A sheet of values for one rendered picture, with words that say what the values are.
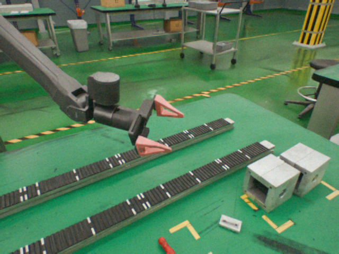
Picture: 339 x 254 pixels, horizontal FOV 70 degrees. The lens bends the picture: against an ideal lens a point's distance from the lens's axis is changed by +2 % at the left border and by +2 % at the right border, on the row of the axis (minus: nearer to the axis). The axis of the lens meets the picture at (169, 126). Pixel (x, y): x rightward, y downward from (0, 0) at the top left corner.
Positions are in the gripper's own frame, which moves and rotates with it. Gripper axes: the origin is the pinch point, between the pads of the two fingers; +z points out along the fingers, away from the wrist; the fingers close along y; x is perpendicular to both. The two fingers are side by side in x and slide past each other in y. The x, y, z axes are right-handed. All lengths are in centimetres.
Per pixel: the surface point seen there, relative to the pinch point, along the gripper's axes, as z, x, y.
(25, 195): -34.3, 13.9, -22.3
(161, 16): -269, 468, 685
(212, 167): 10.9, 20.5, 2.4
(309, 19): 138, 283, 499
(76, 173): -26.8, 18.3, -12.0
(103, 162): -21.9, 20.7, -5.9
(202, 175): 8.6, 18.8, -1.5
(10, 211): -35.9, 14.4, -26.9
